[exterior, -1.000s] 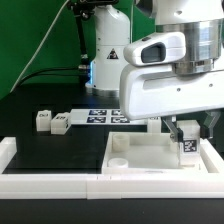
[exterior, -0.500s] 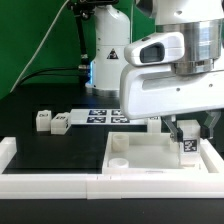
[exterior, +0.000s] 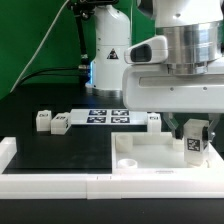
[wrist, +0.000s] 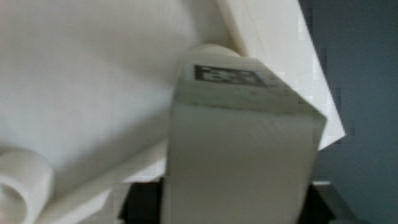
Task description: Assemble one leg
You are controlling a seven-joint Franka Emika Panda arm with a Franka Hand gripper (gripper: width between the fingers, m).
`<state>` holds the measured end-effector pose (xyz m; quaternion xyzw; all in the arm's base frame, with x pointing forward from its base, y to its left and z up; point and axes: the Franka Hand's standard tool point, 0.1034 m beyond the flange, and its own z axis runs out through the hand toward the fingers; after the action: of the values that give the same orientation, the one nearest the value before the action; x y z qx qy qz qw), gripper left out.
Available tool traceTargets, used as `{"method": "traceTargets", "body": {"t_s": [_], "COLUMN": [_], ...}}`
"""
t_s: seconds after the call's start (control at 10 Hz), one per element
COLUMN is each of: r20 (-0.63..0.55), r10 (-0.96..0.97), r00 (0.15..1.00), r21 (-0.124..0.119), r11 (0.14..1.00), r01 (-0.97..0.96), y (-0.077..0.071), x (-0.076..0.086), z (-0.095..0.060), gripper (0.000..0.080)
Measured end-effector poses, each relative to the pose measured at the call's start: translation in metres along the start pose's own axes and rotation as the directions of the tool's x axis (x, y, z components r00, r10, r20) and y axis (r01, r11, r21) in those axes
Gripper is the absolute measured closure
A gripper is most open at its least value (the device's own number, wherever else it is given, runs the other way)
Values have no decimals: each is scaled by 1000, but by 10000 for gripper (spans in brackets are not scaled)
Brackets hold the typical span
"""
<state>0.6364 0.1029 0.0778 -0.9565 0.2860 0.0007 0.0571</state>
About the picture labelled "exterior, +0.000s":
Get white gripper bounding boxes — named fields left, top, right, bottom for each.
left=122, top=63, right=224, bottom=142

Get white square tabletop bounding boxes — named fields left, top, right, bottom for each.
left=110, top=131, right=218, bottom=175

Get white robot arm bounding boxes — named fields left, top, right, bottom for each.
left=116, top=0, right=224, bottom=139

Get white U-shaped fence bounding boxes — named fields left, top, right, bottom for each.
left=0, top=137, right=224, bottom=199

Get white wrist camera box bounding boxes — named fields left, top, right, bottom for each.
left=124, top=35, right=168, bottom=64

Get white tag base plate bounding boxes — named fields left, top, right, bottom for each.
left=71, top=109, right=147, bottom=125

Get black cables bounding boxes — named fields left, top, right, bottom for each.
left=19, top=67, right=88, bottom=85

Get white cable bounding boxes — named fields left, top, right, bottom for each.
left=9, top=0, right=72, bottom=94

